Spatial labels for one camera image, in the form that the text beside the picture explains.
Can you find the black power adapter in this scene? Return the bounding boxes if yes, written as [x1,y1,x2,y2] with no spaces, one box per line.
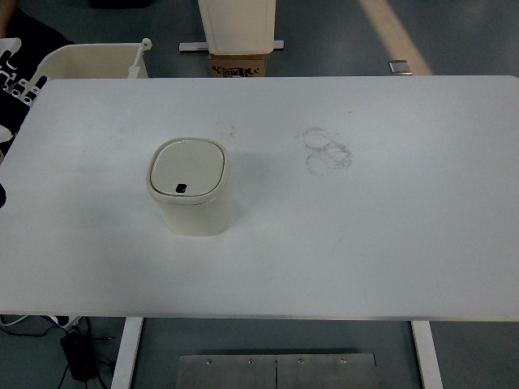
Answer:
[59,330,98,382]

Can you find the grey metal plate with screws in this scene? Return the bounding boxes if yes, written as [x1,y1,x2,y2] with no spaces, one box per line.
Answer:
[178,354,380,389]

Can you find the black cable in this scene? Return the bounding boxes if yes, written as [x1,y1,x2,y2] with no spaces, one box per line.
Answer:
[0,315,118,389]

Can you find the metal floor socket plate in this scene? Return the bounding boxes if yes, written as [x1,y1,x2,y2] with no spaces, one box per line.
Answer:
[388,59,414,76]

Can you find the cream trash bin with lid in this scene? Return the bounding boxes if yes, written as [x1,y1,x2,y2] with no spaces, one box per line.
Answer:
[144,137,236,237]

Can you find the cream plastic crate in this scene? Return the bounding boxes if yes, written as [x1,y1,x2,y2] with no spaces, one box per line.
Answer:
[38,38,153,80]

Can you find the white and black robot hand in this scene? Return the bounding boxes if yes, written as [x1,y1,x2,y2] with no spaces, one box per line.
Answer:
[0,48,48,159]

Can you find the white box-shaped object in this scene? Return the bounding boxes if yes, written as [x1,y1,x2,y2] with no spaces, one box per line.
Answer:
[0,37,23,56]

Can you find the white table leg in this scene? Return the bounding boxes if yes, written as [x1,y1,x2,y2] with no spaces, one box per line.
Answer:
[109,316,145,389]
[410,320,445,389]

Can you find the printed cardboard box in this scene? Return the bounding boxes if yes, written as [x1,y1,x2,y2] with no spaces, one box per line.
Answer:
[208,52,268,78]

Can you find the black object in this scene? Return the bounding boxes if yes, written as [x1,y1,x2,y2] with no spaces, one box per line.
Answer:
[88,0,152,10]

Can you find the white floor foot bar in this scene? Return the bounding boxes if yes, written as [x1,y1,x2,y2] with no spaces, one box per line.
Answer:
[178,39,286,53]

